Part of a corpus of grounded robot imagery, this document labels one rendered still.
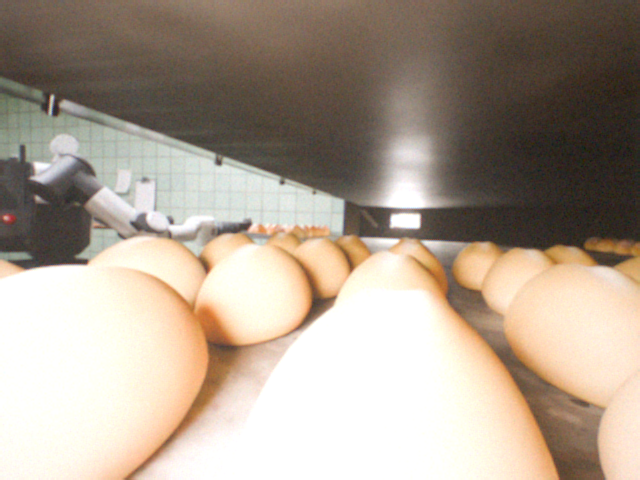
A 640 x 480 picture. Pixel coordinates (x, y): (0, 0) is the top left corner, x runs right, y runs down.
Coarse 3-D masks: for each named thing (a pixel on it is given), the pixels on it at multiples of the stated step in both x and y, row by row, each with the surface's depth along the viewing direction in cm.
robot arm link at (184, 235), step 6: (168, 228) 124; (174, 228) 126; (180, 228) 128; (186, 228) 131; (138, 234) 118; (144, 234) 117; (150, 234) 117; (156, 234) 117; (162, 234) 120; (168, 234) 122; (174, 234) 124; (180, 234) 127; (186, 234) 130; (192, 234) 133; (180, 240) 128; (186, 240) 131
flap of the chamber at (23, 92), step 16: (0, 80) 33; (16, 96) 44; (32, 96) 40; (48, 96) 36; (64, 112) 50; (80, 112) 45; (96, 112) 40; (112, 128) 59; (128, 128) 51; (144, 128) 46; (176, 144) 61; (224, 160) 75; (272, 176) 97; (320, 192) 139
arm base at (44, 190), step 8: (72, 152) 106; (80, 160) 106; (88, 168) 108; (32, 184) 99; (40, 184) 98; (48, 184) 99; (32, 192) 104; (40, 192) 101; (48, 192) 99; (56, 192) 100; (48, 200) 103; (56, 200) 102; (64, 200) 104; (72, 200) 107; (64, 208) 106
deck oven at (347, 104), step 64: (0, 0) 15; (64, 0) 15; (128, 0) 15; (192, 0) 14; (256, 0) 14; (320, 0) 14; (384, 0) 14; (448, 0) 14; (512, 0) 14; (576, 0) 14; (0, 64) 22; (64, 64) 21; (128, 64) 21; (192, 64) 20; (256, 64) 20; (320, 64) 20; (384, 64) 19; (448, 64) 19; (512, 64) 19; (576, 64) 19; (192, 128) 35; (256, 128) 34; (320, 128) 33; (384, 128) 32; (448, 128) 31; (512, 128) 31; (576, 128) 30; (384, 192) 95; (448, 192) 89; (512, 192) 83; (576, 192) 79
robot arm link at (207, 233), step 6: (222, 222) 145; (204, 228) 140; (210, 228) 141; (216, 228) 143; (222, 228) 144; (198, 234) 141; (204, 234) 140; (210, 234) 142; (216, 234) 143; (222, 234) 144; (198, 240) 141; (204, 240) 141; (210, 240) 142; (204, 246) 142
